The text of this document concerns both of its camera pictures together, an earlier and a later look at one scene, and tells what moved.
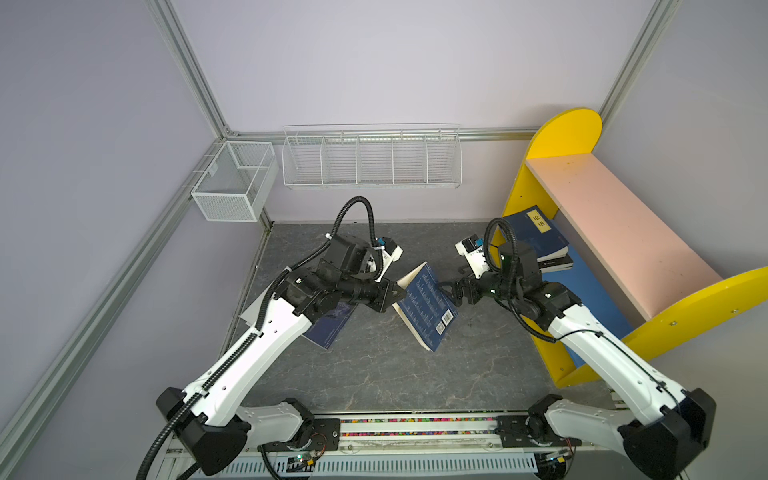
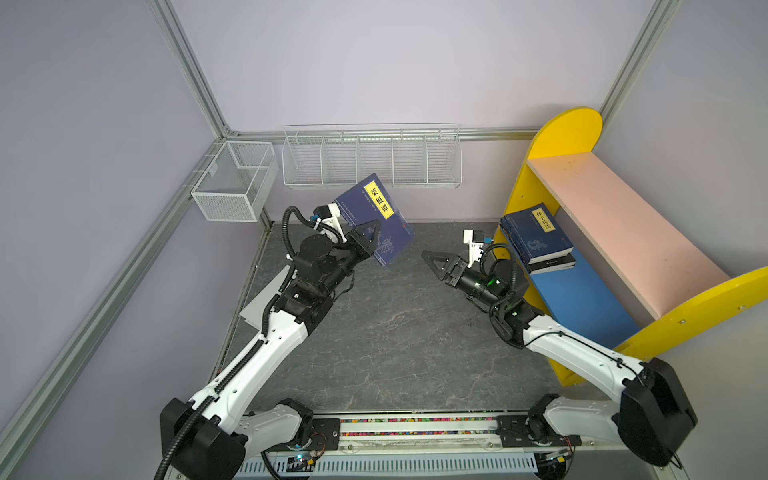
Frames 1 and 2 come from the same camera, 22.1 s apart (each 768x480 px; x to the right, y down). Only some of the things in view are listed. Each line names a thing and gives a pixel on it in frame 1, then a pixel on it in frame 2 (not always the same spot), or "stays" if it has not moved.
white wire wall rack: x=372 y=156 stays
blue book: x=426 y=308 → x=536 y=235
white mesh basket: x=237 y=183 stays
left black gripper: x=385 y=299 → x=364 y=247
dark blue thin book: x=326 y=330 → x=369 y=202
